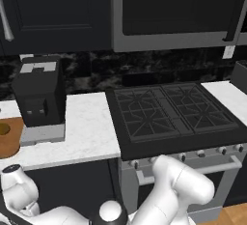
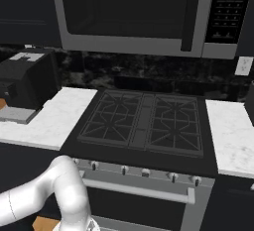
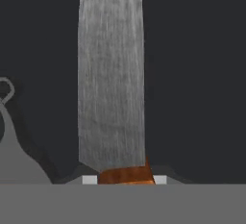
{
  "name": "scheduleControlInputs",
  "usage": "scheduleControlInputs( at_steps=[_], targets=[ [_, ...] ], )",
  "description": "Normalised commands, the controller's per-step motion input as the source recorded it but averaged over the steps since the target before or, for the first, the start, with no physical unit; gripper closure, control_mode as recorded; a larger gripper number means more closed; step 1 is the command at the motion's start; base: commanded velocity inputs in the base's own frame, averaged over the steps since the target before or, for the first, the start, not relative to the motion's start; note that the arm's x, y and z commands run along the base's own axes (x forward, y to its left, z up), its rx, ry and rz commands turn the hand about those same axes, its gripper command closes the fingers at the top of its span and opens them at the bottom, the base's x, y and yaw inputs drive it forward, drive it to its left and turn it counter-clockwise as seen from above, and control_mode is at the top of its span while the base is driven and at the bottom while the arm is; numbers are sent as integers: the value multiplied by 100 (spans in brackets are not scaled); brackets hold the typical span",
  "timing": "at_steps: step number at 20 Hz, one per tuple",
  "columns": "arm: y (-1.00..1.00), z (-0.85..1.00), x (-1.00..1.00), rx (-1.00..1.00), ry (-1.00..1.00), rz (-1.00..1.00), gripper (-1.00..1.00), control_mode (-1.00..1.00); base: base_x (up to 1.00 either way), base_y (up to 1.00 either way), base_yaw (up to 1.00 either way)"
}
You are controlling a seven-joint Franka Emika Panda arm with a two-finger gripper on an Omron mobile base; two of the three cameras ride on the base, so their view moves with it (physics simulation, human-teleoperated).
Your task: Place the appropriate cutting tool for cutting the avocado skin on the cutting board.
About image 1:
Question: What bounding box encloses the wooden cutting board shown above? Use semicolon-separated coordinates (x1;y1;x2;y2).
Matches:
0;116;26;160

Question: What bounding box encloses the yellow-green avocado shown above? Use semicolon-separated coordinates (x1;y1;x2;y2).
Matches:
0;123;11;136

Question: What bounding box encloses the black gas hob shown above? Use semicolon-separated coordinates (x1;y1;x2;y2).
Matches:
104;80;247;162

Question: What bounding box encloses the grey microwave oven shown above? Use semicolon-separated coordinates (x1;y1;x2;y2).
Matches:
110;0;247;54

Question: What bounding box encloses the black coffee machine grey base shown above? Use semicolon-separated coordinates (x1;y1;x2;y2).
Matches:
11;55;68;147

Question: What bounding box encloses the grey oven front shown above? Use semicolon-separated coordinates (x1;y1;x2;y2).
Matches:
118;142;247;225

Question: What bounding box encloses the black lower cupboard door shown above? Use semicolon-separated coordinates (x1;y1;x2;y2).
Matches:
23;158;123;225

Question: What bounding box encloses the black cupboard door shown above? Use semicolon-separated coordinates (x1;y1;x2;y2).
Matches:
23;158;123;225
0;0;114;56

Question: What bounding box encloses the black upper cupboard door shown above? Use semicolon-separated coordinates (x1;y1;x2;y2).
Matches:
0;0;114;56

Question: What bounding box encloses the dark grey appliance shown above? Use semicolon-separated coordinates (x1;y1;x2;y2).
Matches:
229;60;247;96

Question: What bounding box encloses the black lower cupboard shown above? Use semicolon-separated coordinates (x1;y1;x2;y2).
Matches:
223;165;247;208

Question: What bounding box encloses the grey oven door handle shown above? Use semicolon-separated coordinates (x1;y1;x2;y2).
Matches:
135;155;243;186

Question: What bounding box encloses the black microwave handle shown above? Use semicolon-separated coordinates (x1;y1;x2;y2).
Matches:
221;0;247;42

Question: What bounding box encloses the silver cupboard handle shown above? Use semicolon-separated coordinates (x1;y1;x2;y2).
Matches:
0;0;15;42

